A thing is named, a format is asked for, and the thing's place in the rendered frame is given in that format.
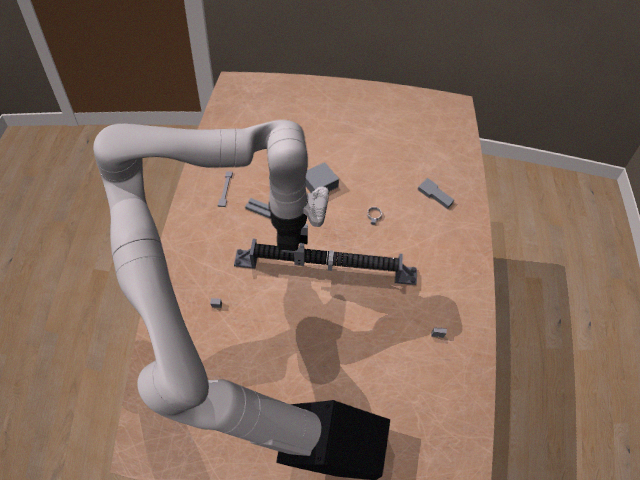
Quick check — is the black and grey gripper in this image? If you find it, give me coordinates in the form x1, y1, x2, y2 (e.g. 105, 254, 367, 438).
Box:
268, 187, 329, 266

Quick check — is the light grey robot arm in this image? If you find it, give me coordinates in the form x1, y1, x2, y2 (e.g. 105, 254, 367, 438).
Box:
93, 120, 321, 456

